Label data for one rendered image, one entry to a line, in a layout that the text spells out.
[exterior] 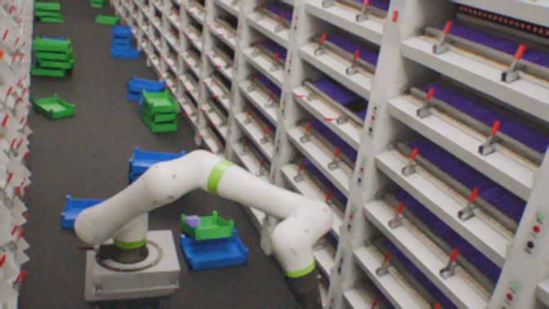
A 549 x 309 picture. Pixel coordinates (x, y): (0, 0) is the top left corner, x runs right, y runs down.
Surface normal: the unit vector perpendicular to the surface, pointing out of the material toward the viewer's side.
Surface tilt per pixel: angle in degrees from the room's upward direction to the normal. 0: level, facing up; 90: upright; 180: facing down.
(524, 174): 21
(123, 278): 90
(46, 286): 0
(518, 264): 90
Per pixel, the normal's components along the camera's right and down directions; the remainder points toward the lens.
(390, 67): -0.92, 0.04
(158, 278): 0.28, 0.42
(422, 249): -0.21, -0.83
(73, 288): 0.13, -0.91
